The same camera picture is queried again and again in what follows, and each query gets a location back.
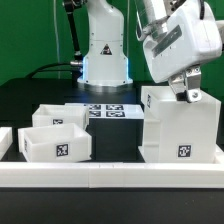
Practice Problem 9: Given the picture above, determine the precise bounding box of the white marker sheet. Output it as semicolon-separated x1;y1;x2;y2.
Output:
65;102;146;120

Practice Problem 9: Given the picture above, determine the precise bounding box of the white drawer cabinet box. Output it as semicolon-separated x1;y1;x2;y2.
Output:
140;86;221;163

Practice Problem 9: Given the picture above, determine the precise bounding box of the white right fence rail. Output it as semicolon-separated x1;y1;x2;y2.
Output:
214;146;224;164

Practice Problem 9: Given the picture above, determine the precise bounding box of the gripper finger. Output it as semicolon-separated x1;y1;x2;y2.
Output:
168;74;186;101
185;65;202;103

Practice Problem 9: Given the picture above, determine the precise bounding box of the white fence rail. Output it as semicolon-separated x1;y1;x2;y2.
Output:
0;127;13;160
214;146;224;164
0;162;224;188

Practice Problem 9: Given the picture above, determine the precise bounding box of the white front fence rail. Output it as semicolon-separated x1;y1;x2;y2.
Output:
0;162;224;188

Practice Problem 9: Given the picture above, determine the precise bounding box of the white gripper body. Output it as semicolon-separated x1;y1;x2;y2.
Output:
135;0;222;83

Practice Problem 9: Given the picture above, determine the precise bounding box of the white drawer tray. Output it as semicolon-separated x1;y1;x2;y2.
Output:
18;123;92;163
32;104;89;129

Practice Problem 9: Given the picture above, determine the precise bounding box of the black cable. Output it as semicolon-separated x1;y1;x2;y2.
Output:
25;62;83;80

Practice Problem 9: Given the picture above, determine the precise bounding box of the white left fence rail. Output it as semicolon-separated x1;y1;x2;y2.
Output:
0;127;13;160

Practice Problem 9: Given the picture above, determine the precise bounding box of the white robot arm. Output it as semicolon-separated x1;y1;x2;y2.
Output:
79;0;224;103

